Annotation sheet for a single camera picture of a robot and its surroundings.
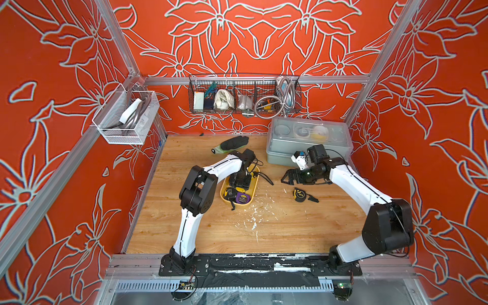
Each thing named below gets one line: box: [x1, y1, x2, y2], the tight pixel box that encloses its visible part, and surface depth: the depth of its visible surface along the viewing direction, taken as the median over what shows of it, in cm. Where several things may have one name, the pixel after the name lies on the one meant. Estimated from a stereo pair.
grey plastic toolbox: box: [266, 117, 354, 168], surface depth 97 cm
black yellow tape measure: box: [292, 187, 320, 203], surface depth 92 cm
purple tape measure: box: [235, 191, 251, 204], surface depth 91 cm
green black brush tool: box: [211, 135, 250, 154], surface depth 117 cm
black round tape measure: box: [224, 186, 238, 202], surface depth 92 cm
